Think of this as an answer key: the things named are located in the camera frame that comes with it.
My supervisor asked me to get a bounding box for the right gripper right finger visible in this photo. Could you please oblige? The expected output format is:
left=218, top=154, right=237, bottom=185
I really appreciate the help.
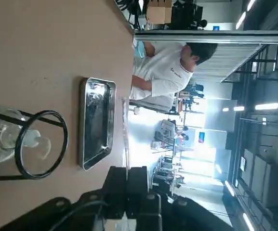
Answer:
left=126, top=166, right=235, bottom=231

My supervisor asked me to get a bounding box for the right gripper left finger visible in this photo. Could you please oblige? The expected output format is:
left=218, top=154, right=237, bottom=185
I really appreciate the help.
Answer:
left=0, top=165, right=129, bottom=231

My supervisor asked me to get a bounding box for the wire gauze ceramic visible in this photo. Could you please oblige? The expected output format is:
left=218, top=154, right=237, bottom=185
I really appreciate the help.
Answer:
left=120, top=95, right=132, bottom=175

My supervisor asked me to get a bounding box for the black wire tripod stand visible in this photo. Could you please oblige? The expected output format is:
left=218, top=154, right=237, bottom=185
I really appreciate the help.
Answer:
left=0, top=108, right=69, bottom=182

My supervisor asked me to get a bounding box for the steel tray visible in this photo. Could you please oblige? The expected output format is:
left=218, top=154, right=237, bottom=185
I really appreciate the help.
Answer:
left=78, top=76, right=117, bottom=172

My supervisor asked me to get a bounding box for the person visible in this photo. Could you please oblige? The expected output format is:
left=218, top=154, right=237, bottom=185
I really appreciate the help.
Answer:
left=129, top=39, right=218, bottom=114
left=174, top=131, right=190, bottom=146

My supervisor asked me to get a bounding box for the brown cardboard box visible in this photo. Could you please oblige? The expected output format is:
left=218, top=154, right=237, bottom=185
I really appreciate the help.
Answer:
left=146, top=0, right=173, bottom=25

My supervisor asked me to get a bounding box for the aluminium frame beam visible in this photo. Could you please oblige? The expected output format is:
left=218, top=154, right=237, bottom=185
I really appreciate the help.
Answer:
left=133, top=29, right=278, bottom=46

